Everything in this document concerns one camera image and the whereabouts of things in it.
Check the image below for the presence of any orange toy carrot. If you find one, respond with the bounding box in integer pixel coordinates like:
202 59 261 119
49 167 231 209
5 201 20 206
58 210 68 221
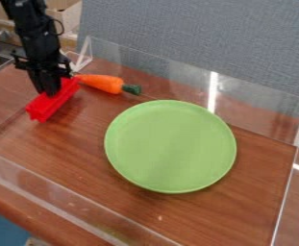
76 74 142 95

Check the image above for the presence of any red plastic block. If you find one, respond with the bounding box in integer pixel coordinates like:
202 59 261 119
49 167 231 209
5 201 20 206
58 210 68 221
25 78 80 123

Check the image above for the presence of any clear acrylic corner bracket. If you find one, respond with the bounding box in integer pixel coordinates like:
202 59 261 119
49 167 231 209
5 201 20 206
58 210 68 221
62 37 92 73

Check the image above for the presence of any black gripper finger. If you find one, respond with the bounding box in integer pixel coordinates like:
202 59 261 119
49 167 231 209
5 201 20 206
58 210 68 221
27 70 49 94
48 68 71 96

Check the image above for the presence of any cardboard box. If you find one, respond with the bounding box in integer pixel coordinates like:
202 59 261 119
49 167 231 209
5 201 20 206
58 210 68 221
0 0 83 35

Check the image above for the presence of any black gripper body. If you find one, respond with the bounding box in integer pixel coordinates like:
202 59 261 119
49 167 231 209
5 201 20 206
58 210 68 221
12 35 71 76

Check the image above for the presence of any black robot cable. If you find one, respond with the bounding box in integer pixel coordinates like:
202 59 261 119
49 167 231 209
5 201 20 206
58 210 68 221
49 18 67 37

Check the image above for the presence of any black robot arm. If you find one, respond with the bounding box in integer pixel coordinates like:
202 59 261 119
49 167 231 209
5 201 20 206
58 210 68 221
0 0 71 97

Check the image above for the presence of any clear acrylic enclosure wall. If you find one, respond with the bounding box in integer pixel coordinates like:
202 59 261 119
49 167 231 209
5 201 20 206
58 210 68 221
0 38 299 246

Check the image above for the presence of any green round plate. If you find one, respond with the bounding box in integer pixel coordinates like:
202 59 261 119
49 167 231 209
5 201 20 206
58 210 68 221
104 100 237 194

